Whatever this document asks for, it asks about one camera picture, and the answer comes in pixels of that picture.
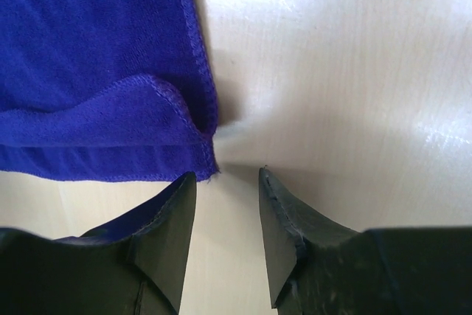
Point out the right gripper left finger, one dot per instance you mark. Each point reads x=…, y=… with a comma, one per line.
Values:
x=133, y=264

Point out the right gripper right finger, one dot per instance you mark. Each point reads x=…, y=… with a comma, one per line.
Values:
x=317, y=266

